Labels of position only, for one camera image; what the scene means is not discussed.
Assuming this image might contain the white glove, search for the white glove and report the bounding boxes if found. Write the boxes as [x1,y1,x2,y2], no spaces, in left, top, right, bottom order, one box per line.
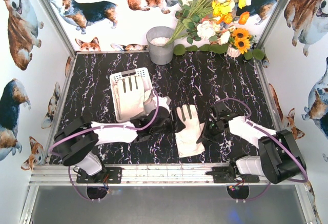
[175,104,205,158]
[114,75,150,121]

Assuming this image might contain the white plastic storage basket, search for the white plastic storage basket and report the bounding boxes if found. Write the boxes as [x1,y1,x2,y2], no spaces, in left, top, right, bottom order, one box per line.
[110,67,156,123]

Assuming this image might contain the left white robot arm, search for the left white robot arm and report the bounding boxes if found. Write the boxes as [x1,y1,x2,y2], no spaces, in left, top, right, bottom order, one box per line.
[50,106,186,176]

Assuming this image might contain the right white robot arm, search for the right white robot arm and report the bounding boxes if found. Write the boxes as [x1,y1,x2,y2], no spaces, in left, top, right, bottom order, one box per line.
[197,101,308,184]

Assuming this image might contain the white ribbed flower pot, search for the white ribbed flower pot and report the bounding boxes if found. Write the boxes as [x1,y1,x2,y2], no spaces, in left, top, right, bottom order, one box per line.
[227,46,241,58]

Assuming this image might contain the grey metal bucket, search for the grey metal bucket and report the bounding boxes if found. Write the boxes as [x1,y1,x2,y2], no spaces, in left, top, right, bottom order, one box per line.
[146,26,174,65]

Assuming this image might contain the artificial flower bouquet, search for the artificial flower bouquet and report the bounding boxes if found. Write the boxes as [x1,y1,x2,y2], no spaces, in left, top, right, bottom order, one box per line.
[171,0,269,60]

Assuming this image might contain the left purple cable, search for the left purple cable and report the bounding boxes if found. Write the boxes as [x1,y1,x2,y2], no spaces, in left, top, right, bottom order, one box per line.
[48,89,160,201]

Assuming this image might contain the purple cable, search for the purple cable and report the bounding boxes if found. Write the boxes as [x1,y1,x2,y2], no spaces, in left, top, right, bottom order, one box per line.
[214,98,308,201]
[48,89,160,201]

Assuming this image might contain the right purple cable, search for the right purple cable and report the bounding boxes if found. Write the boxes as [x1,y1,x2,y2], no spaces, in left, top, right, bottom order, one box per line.
[214,98,308,201]

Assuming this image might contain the right black base bracket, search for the right black base bracket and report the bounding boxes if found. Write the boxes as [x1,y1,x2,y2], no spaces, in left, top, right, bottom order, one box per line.
[205,166,260,183]

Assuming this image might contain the black base bracket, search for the black base bracket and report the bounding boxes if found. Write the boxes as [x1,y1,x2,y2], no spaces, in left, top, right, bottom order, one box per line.
[74,167,122,184]
[205,166,260,183]

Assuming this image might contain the left black base bracket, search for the left black base bracket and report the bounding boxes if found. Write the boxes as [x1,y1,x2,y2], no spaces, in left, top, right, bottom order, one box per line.
[74,167,122,184]

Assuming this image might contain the aluminium front rail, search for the aluminium front rail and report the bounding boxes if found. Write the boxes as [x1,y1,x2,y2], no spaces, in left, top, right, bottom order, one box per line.
[29,164,307,187]

